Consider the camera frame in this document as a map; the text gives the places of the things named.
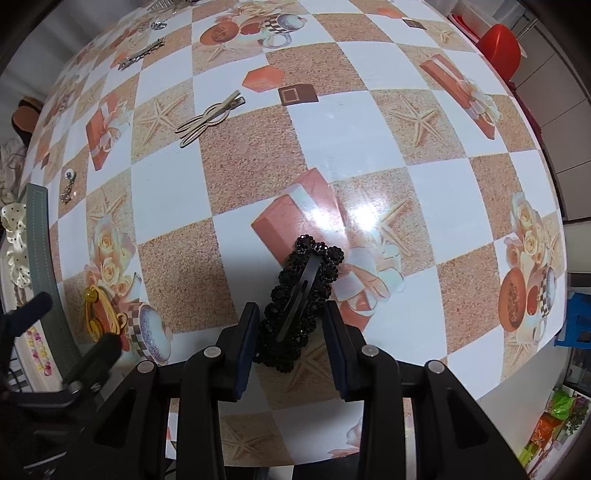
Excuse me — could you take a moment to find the orange box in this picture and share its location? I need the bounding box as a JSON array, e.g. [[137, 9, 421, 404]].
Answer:
[[531, 415, 564, 448]]

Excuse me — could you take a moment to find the yellow hair tie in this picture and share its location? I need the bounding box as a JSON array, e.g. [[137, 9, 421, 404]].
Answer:
[[83, 285, 129, 342]]

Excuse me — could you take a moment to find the black beaded hair clip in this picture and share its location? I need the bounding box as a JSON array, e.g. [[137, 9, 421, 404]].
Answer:
[[253, 234, 345, 372]]

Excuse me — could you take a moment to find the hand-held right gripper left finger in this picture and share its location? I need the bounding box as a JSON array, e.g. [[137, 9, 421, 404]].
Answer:
[[69, 302, 262, 480]]

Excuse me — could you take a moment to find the cream cloth bag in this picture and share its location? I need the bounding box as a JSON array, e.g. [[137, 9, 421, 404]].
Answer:
[[0, 138, 28, 204]]

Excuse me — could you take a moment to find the blue plastic stool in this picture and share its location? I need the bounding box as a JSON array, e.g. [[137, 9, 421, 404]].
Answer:
[[554, 291, 591, 347]]

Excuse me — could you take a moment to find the pastel beaded bracelet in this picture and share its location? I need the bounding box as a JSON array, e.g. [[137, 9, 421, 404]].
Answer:
[[25, 325, 54, 374]]

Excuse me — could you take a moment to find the white plastic container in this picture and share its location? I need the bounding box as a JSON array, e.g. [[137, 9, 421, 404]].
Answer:
[[450, 0, 492, 38]]

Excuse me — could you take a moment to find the checkered patterned tablecloth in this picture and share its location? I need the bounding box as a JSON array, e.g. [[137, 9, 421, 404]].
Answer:
[[21, 0, 568, 467]]

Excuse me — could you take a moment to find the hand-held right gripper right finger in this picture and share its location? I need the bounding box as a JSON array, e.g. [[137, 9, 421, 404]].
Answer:
[[323, 301, 527, 480]]

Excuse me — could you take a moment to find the silver rhinestone bar clip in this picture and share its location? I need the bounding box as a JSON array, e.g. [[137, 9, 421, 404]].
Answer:
[[117, 39, 166, 71]]

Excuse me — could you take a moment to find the grey shallow box tray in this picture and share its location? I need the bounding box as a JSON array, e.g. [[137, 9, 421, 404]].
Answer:
[[0, 184, 81, 393]]

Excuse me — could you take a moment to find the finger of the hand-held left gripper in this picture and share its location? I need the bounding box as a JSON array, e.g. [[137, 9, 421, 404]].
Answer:
[[0, 292, 54, 352], [61, 331, 124, 396]]

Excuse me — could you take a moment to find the green packet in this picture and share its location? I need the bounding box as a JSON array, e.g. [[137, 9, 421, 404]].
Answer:
[[547, 390, 575, 418]]

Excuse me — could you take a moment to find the red plastic stool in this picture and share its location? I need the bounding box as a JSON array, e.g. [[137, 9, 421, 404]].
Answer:
[[478, 23, 522, 81]]

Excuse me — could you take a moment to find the cream polka dot scrunchie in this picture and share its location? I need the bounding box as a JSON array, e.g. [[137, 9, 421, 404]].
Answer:
[[0, 203, 31, 289]]

